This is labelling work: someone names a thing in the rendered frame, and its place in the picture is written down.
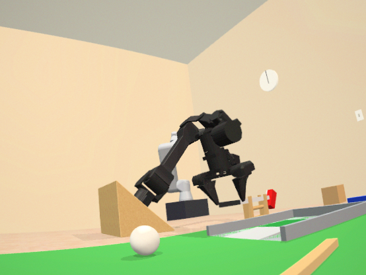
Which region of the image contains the green putting mat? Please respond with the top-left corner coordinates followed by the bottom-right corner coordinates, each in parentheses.
top-left (0, 214), bottom-right (366, 275)

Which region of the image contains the tan rectangular bar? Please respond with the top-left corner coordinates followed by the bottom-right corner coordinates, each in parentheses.
top-left (280, 238), bottom-right (339, 275)

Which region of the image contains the red putter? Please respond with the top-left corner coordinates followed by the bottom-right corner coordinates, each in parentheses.
top-left (219, 189), bottom-right (277, 209)

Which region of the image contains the white ball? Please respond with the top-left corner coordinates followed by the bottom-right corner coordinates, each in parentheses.
top-left (129, 225), bottom-right (160, 256)

